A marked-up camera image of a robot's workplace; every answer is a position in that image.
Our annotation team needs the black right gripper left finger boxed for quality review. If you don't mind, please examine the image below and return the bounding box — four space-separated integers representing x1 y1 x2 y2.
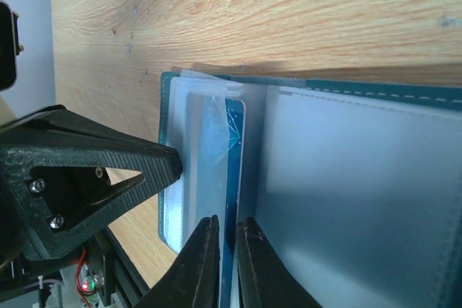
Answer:
136 215 219 308

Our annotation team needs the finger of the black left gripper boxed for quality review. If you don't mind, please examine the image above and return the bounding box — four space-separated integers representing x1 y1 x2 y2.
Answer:
1 105 182 260

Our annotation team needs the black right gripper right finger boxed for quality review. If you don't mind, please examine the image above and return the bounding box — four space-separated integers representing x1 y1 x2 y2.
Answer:
236 217 320 308

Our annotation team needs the teal leather card holder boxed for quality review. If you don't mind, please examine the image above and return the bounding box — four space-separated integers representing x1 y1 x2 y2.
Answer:
158 70 461 307

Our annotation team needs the blue patterned card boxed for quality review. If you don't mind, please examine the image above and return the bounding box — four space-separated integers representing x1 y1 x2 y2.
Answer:
200 97 245 307

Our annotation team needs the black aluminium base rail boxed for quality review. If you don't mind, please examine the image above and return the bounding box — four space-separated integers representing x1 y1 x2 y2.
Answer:
89 227 149 307

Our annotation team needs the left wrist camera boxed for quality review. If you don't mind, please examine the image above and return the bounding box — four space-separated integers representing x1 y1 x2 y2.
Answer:
0 0 24 91

